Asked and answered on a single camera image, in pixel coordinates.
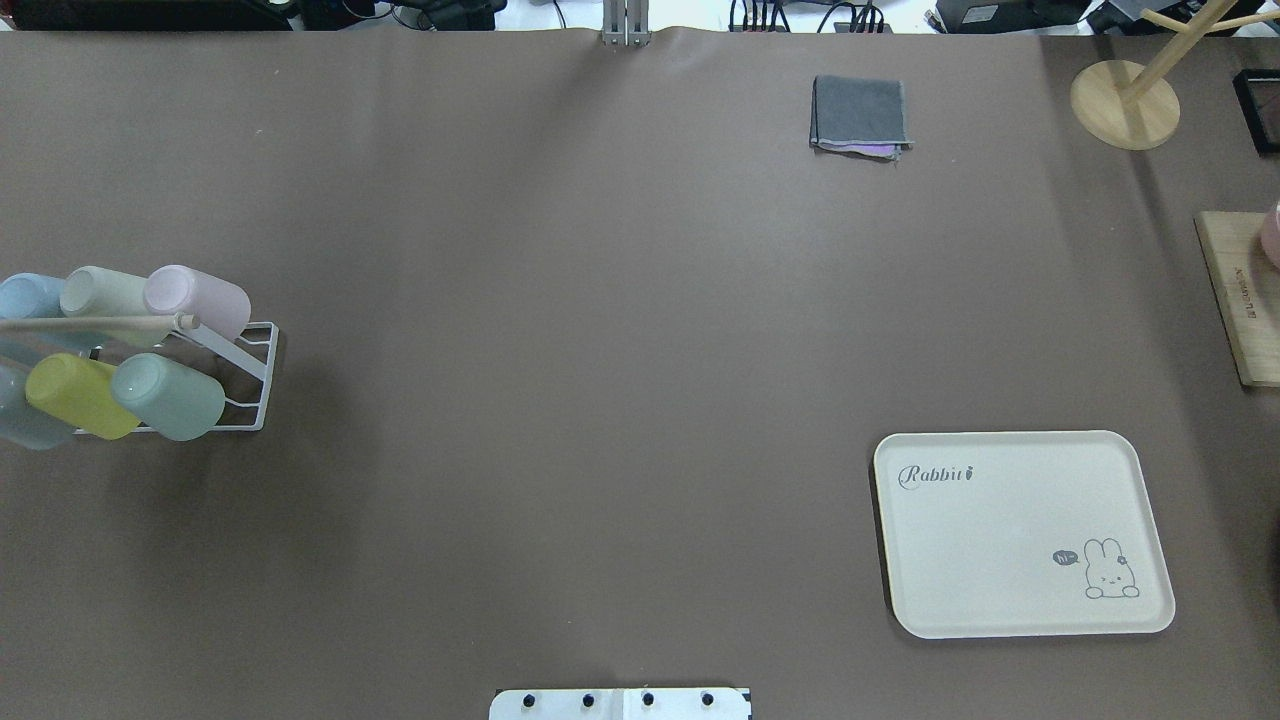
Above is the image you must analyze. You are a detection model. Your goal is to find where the grey cup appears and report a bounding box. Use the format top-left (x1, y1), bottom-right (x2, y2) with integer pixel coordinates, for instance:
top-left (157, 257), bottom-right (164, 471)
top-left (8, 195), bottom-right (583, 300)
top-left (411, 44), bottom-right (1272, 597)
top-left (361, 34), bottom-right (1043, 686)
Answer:
top-left (1, 355), bottom-right (76, 451)

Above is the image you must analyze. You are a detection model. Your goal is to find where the wooden cutting board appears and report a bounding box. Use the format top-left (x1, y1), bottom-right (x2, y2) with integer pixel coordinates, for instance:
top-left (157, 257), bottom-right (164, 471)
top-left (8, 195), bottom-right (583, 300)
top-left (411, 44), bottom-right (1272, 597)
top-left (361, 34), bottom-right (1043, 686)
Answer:
top-left (1196, 211), bottom-right (1279, 388)

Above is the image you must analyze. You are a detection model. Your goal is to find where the aluminium frame post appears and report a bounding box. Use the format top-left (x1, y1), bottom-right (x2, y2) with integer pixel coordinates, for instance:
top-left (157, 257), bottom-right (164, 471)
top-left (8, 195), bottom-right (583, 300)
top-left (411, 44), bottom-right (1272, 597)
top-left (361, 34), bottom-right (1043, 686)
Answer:
top-left (600, 0), bottom-right (652, 47)

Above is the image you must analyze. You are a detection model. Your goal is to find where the green cup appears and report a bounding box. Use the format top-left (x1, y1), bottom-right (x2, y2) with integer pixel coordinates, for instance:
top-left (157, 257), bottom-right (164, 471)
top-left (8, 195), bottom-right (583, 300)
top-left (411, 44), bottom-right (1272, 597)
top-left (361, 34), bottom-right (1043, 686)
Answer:
top-left (110, 354), bottom-right (225, 441)

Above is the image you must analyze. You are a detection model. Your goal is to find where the white wire cup rack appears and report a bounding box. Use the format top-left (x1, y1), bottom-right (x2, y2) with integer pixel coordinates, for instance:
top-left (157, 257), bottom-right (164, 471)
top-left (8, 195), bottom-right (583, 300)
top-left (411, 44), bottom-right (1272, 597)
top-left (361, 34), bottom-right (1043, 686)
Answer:
top-left (1, 313), bottom-right (282, 432)

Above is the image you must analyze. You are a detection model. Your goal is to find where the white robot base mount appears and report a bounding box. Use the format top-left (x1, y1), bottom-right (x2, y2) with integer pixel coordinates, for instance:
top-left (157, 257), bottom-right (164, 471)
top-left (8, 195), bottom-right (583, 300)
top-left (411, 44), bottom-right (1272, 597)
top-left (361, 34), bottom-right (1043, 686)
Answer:
top-left (488, 685), bottom-right (753, 719)

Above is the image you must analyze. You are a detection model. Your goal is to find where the light blue cup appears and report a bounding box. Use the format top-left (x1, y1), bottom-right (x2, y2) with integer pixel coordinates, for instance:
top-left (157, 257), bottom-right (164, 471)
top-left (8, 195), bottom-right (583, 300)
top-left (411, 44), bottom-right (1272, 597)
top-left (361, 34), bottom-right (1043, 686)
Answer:
top-left (1, 273), bottom-right (110, 354)

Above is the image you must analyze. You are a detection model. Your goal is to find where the cream cup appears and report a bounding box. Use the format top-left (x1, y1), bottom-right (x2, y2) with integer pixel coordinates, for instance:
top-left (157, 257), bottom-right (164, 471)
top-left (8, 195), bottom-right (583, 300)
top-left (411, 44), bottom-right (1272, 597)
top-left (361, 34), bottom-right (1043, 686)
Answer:
top-left (59, 266), bottom-right (152, 316)

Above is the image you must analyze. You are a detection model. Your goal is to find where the folded grey cloth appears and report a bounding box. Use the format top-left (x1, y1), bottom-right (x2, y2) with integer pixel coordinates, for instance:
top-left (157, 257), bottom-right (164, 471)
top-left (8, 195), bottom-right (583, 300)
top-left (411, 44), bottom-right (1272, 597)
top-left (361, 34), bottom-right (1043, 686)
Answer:
top-left (809, 74), bottom-right (913, 161)

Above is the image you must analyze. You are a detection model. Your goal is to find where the pink cup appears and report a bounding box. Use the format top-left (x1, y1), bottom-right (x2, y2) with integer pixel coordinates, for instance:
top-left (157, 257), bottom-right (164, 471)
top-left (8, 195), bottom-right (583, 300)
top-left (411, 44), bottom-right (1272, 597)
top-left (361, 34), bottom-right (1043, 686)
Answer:
top-left (143, 264), bottom-right (252, 341)

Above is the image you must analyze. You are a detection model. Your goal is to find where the wooden mug tree stand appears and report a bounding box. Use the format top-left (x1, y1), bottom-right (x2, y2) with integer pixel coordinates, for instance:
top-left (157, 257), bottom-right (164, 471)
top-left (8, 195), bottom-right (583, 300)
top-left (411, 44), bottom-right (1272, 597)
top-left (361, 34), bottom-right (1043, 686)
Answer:
top-left (1070, 1), bottom-right (1279, 151)

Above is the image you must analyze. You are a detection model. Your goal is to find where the pink bowl with ice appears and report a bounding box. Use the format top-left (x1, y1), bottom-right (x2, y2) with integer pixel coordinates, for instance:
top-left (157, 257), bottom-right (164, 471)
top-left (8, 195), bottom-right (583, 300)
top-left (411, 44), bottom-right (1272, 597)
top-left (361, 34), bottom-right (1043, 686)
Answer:
top-left (1260, 201), bottom-right (1280, 270)

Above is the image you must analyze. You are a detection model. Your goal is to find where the cream rabbit tray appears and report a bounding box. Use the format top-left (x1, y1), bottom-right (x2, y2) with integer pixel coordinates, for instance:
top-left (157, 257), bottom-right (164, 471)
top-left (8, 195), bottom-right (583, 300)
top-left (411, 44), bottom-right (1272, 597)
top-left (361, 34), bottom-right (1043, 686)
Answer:
top-left (873, 430), bottom-right (1176, 641)

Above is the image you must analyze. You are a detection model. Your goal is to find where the yellow cup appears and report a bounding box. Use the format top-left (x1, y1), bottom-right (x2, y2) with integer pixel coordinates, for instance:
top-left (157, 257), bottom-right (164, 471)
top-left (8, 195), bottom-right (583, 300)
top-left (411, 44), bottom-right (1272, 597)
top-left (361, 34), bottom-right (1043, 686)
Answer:
top-left (24, 354), bottom-right (141, 439)

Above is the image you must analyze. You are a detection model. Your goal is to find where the black frame tray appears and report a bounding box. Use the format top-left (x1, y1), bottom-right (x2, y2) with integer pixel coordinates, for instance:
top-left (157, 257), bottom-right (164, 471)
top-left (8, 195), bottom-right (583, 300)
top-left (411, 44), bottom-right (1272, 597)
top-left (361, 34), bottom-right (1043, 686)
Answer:
top-left (1231, 69), bottom-right (1279, 155)

